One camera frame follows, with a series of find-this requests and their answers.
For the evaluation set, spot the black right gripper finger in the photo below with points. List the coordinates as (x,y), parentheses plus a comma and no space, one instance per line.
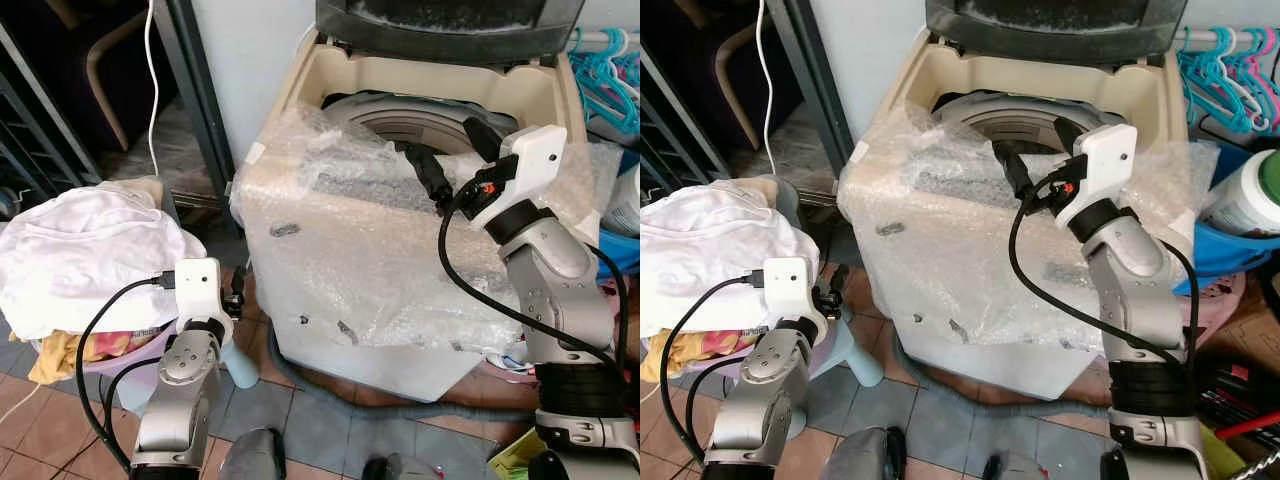
(1015,170)
(1070,138)
(428,178)
(485,140)

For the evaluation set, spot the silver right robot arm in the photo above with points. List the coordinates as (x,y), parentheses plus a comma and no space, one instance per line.
(1135,285)
(555,280)

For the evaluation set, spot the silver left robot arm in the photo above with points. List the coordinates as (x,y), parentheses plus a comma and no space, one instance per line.
(180,400)
(760,400)

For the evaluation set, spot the teal plastic clothes hangers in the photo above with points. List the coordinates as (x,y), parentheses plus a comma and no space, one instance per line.
(600,75)
(1210,80)

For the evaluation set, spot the beige top-load washing machine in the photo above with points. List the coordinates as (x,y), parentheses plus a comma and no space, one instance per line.
(1000,362)
(400,360)

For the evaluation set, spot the pink plastic clothes hangers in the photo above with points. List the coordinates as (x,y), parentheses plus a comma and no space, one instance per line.
(1268,80)

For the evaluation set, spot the light blue plastic stool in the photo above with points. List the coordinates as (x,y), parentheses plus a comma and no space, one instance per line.
(850,360)
(240,365)

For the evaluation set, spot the dark grey washer lid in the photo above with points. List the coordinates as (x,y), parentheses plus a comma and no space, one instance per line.
(450,25)
(1055,25)

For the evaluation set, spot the pink floral cloth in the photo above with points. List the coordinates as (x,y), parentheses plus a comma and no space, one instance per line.
(125,343)
(725,343)

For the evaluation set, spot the pink laundry basket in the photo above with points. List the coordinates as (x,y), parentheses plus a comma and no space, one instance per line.
(125,362)
(725,362)

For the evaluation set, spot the beige plastic bin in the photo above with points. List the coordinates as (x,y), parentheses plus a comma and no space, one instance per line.
(140,190)
(765,192)

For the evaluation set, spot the white crumpled cloth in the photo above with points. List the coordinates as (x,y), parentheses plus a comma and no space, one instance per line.
(700,250)
(90,250)

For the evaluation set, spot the white jar with green lid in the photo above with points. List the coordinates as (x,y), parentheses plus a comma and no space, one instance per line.
(1245,200)
(626,200)

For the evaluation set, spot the blue plastic basin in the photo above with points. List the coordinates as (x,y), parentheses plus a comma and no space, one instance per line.
(1235,260)
(622,250)

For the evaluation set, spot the grey left robot leg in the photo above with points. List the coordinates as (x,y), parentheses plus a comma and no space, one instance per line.
(865,458)
(255,458)

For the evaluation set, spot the grey robot leg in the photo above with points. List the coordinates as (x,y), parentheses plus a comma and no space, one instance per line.
(865,458)
(255,458)
(1015,468)

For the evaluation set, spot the yellow cloth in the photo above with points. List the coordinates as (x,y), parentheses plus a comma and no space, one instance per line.
(662,352)
(55,358)

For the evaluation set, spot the grey right robot leg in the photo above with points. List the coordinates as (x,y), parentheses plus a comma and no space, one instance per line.
(1015,468)

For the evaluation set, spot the yellow-green plastic container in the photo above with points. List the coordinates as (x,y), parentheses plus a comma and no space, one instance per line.
(515,458)
(1222,455)

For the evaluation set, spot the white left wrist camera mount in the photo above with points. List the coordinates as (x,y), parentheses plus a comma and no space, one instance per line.
(197,290)
(787,290)

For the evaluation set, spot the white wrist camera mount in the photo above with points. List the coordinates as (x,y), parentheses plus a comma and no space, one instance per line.
(1105,160)
(787,290)
(197,290)
(530,160)

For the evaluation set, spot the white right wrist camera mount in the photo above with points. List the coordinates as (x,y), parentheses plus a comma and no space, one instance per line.
(1105,160)
(530,160)

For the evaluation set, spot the grey metal door frame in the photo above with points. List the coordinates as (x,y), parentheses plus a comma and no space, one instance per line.
(805,110)
(200,120)

